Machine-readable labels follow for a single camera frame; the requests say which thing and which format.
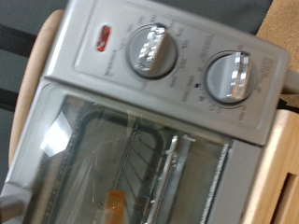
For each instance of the silver toaster oven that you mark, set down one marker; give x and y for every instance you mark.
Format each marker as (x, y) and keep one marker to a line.
(174, 105)

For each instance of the silver oven knob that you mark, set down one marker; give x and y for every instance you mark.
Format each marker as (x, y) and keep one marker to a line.
(152, 51)
(232, 77)

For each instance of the black metal bookend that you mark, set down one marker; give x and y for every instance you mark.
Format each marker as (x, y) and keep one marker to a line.
(15, 40)

